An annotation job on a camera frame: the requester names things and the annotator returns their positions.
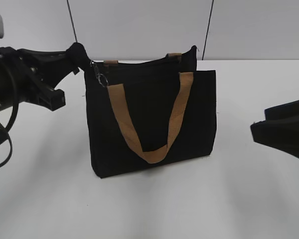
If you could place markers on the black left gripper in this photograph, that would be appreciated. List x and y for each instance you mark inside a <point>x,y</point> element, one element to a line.
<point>29,76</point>

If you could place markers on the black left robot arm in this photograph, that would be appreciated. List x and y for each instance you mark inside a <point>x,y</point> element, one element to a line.
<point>32,76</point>

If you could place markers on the black tote bag tan handles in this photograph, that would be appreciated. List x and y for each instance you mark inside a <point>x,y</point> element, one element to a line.
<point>151,114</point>

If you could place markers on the metal zipper pull with ring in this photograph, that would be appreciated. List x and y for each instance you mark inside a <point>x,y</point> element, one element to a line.
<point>101,78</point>

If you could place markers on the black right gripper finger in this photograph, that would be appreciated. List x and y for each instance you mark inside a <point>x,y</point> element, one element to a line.
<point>287,111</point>
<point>282,135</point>

